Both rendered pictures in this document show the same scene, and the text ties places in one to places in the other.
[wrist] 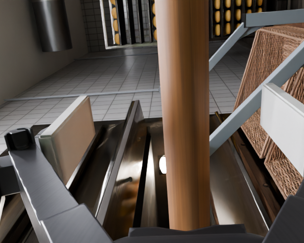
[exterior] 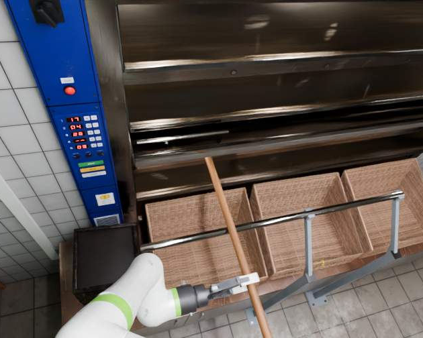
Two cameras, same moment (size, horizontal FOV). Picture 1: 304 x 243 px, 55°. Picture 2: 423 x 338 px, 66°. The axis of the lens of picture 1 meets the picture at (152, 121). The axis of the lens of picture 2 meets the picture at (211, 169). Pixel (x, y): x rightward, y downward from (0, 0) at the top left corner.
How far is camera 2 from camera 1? 1.19 m
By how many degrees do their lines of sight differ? 68
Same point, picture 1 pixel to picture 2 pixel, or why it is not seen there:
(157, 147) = not seen: outside the picture
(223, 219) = (311, 151)
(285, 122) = (239, 289)
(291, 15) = (377, 264)
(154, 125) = not seen: outside the picture
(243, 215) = (306, 160)
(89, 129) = (254, 276)
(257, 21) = (387, 256)
